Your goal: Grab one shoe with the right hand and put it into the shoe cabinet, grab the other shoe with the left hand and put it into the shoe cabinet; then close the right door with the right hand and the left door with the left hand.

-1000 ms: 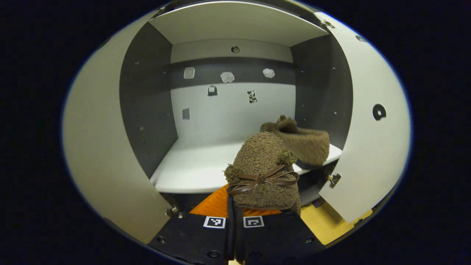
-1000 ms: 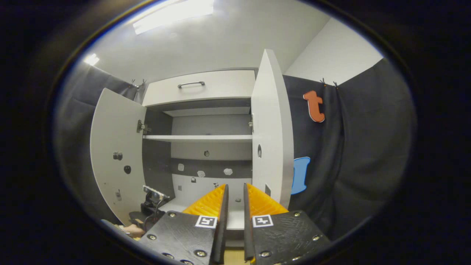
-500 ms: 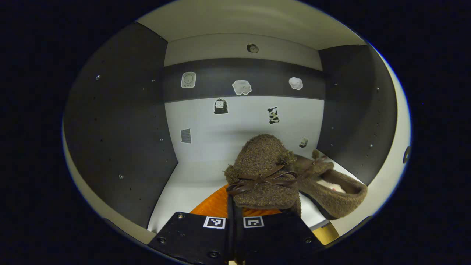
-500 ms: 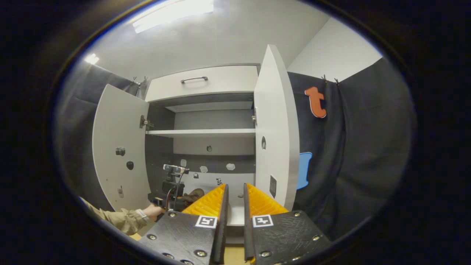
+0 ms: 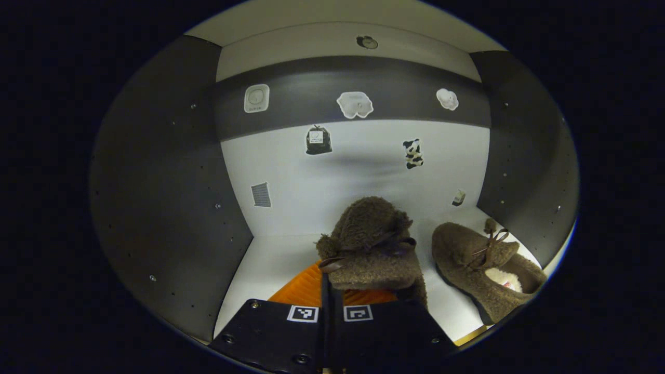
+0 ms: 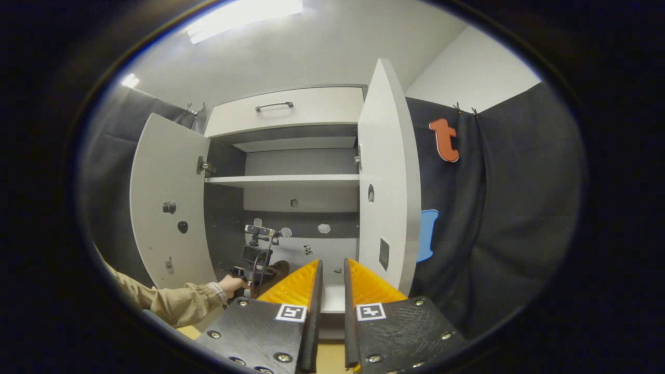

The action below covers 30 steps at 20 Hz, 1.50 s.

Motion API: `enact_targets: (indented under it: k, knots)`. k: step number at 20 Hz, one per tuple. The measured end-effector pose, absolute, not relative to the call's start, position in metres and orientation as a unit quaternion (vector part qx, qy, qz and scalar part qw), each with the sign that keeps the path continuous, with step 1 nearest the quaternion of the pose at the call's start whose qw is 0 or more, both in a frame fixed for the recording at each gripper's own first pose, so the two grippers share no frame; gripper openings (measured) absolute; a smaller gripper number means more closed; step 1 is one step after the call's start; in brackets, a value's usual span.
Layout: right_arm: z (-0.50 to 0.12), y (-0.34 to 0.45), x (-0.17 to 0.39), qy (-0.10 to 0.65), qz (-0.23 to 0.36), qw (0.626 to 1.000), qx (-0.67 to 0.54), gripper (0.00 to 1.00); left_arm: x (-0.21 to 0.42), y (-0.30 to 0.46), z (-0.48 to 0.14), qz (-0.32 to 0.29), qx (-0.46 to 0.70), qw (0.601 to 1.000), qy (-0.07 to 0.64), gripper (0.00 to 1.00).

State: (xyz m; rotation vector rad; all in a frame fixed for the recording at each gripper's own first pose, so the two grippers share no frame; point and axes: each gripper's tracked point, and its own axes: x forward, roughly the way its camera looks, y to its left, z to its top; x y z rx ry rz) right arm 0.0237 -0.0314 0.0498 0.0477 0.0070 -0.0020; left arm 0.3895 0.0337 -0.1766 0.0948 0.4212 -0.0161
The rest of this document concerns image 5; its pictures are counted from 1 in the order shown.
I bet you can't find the brown fuzzy shoe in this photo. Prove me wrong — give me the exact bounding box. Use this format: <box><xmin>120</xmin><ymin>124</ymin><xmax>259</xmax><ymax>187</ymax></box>
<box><xmin>315</xmin><ymin>196</ymin><xmax>429</xmax><ymax>310</ymax></box>
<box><xmin>431</xmin><ymin>218</ymin><xmax>548</xmax><ymax>326</ymax></box>

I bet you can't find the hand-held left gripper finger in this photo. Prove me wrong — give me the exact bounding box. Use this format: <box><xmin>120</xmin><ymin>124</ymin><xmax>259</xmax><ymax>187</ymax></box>
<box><xmin>208</xmin><ymin>260</ymin><xmax>333</xmax><ymax>374</ymax></box>
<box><xmin>332</xmin><ymin>288</ymin><xmax>458</xmax><ymax>372</ymax></box>

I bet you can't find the white shoe cabinet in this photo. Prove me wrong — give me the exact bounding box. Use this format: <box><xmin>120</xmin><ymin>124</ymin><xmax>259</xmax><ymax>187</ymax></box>
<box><xmin>88</xmin><ymin>0</ymin><xmax>580</xmax><ymax>346</ymax></box>

